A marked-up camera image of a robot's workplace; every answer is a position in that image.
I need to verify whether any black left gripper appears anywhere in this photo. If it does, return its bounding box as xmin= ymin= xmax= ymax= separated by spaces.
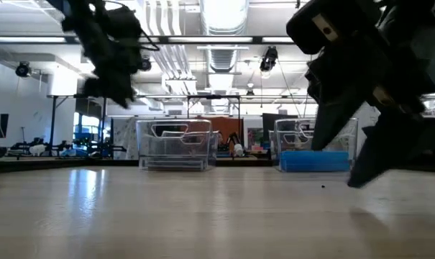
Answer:
xmin=82 ymin=32 xmax=145 ymax=109

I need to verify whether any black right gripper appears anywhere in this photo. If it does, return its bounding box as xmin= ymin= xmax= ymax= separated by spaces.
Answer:
xmin=305 ymin=32 xmax=435 ymax=188

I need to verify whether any white pillar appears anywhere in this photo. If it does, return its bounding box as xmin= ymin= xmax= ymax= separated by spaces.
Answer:
xmin=356 ymin=102 xmax=382 ymax=130

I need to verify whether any background robot station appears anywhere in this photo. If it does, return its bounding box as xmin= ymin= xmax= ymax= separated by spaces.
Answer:
xmin=8 ymin=136 xmax=127 ymax=160

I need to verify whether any clear plastic bin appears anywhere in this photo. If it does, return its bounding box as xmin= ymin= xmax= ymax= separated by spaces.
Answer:
xmin=135 ymin=118 xmax=220 ymax=172
xmin=268 ymin=117 xmax=359 ymax=173

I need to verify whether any black partition panel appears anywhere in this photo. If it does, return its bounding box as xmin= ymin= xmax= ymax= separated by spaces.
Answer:
xmin=262 ymin=113 xmax=299 ymax=143

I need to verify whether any black metal frame stand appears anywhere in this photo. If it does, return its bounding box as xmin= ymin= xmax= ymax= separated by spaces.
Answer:
xmin=47 ymin=94 xmax=109 ymax=158

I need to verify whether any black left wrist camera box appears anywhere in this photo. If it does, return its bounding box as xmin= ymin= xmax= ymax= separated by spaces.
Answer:
xmin=104 ymin=6 xmax=143 ymax=40

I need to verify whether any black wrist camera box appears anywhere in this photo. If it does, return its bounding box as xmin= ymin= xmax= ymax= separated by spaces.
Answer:
xmin=285 ymin=0 xmax=382 ymax=55
xmin=104 ymin=6 xmax=143 ymax=40

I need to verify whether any black overhead frame beam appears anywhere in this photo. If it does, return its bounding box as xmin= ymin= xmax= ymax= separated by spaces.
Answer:
xmin=0 ymin=35 xmax=297 ymax=46

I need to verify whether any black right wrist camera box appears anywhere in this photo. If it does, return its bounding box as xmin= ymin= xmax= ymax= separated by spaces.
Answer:
xmin=285 ymin=0 xmax=382 ymax=55

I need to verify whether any orange wall panel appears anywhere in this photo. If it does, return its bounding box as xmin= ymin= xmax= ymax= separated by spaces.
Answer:
xmin=196 ymin=115 xmax=244 ymax=153

